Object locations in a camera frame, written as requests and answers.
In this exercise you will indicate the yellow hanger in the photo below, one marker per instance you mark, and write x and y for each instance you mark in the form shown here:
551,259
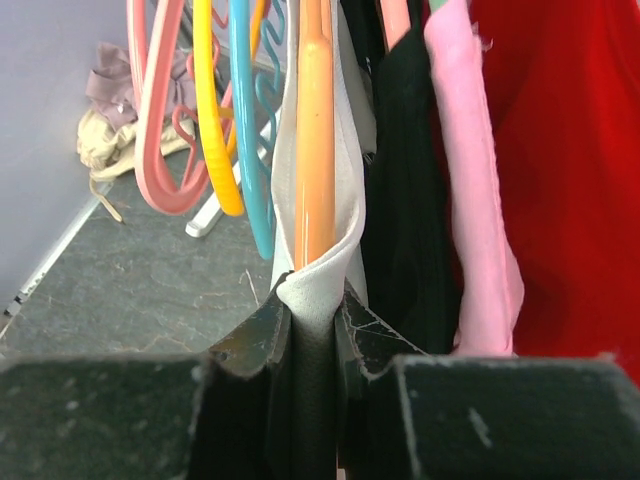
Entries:
220,156

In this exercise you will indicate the pink wavy hanger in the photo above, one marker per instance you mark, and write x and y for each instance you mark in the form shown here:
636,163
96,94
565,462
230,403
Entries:
154,179

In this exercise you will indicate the beige crumpled cloth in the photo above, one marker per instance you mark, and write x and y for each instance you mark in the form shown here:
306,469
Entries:
109,153

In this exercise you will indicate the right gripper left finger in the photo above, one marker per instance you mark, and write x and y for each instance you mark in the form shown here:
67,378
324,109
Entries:
221,414

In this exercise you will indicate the white clothes rack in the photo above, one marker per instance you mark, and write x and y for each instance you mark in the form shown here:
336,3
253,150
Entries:
211,211

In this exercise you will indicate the orange wavy hanger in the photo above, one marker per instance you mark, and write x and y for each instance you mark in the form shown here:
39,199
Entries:
315,143

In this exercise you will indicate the black t shirt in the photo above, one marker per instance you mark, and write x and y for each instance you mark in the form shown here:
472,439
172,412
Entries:
406,247

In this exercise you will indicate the pink t shirt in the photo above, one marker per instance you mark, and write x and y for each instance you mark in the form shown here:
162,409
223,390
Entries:
493,289

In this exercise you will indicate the mauve crumpled cloth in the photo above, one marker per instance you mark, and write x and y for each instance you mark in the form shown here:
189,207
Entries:
110,86

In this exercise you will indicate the salmon hanger holding shirt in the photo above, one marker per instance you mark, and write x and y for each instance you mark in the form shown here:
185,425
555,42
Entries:
396,20

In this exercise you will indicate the blue hanger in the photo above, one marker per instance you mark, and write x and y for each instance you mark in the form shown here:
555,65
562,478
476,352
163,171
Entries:
255,33

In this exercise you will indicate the red t shirt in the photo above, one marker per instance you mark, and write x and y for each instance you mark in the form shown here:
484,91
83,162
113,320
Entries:
562,86

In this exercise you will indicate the white t shirt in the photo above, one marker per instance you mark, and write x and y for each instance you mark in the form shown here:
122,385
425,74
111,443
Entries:
313,293

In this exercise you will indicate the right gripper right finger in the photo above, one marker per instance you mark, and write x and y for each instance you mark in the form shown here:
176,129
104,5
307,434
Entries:
404,414

